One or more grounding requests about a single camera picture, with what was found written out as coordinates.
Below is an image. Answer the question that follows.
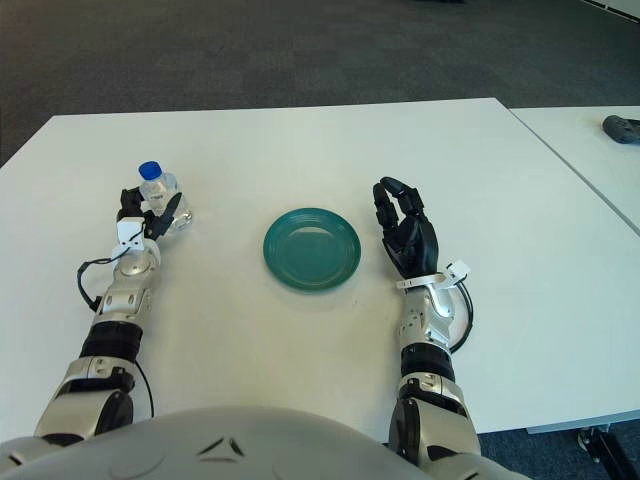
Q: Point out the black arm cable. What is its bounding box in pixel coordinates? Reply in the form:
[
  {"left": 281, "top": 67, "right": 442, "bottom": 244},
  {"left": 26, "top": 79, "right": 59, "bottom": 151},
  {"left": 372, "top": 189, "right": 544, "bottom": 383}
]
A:
[
  {"left": 449, "top": 282, "right": 475, "bottom": 354},
  {"left": 75, "top": 253, "right": 126, "bottom": 310}
]

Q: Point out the grey robot torso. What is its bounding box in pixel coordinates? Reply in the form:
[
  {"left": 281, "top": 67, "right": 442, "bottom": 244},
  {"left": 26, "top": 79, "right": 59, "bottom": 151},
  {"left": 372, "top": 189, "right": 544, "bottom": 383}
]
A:
[{"left": 0, "top": 404, "right": 531, "bottom": 480}]

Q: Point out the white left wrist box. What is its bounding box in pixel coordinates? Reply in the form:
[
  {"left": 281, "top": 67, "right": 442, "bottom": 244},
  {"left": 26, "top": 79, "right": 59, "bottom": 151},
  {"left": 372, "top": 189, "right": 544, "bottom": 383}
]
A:
[{"left": 116, "top": 218, "right": 146, "bottom": 254}]

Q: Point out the clear bottle with blue cap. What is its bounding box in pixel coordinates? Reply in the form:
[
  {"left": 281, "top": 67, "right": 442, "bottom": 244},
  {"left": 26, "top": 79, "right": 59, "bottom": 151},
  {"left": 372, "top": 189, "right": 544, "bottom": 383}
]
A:
[{"left": 137, "top": 160, "right": 194, "bottom": 232}]

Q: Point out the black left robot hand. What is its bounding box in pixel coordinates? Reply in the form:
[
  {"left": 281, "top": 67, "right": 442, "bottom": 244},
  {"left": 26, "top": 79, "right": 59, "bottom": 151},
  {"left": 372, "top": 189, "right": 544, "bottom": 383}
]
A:
[{"left": 115, "top": 187, "right": 184, "bottom": 241}]

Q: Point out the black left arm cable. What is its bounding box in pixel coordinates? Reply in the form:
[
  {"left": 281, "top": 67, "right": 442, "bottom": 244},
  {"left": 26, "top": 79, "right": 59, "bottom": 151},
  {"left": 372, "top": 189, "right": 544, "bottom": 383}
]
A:
[{"left": 75, "top": 253, "right": 126, "bottom": 310}]

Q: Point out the black table leg frame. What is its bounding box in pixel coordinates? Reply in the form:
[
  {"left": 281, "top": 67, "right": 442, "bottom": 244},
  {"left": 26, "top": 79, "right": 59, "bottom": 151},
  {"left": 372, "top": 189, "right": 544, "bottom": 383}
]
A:
[{"left": 577, "top": 423, "right": 631, "bottom": 480}]

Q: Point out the dark grey handheld controller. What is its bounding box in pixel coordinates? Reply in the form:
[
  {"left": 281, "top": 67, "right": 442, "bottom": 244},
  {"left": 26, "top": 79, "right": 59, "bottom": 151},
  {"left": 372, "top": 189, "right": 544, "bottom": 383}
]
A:
[{"left": 602, "top": 114, "right": 640, "bottom": 145}]

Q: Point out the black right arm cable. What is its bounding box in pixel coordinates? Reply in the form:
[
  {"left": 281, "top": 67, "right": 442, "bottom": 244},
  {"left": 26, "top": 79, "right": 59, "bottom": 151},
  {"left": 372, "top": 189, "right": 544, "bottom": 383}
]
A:
[{"left": 449, "top": 282, "right": 475, "bottom": 354}]

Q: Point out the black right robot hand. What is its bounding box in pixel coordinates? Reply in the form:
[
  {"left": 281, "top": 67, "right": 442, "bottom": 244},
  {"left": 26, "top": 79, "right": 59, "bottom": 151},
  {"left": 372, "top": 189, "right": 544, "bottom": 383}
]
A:
[{"left": 371, "top": 175, "right": 440, "bottom": 286}]

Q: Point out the teal round plate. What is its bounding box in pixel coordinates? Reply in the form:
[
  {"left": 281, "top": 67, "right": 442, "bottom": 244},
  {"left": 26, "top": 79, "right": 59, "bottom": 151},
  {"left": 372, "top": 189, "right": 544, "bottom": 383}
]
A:
[{"left": 263, "top": 206, "right": 363, "bottom": 294}]

